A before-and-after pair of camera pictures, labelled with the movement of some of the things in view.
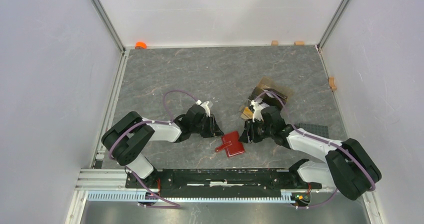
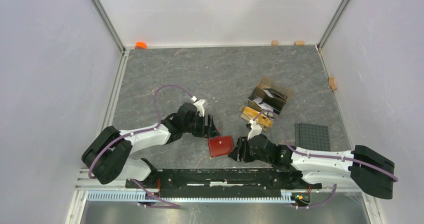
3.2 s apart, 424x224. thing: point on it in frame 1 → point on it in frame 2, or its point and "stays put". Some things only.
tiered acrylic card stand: x=270 y=92 stays put
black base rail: x=223 y=183 stays put
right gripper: x=249 y=136 → x=242 y=142
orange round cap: x=141 y=44 stays put
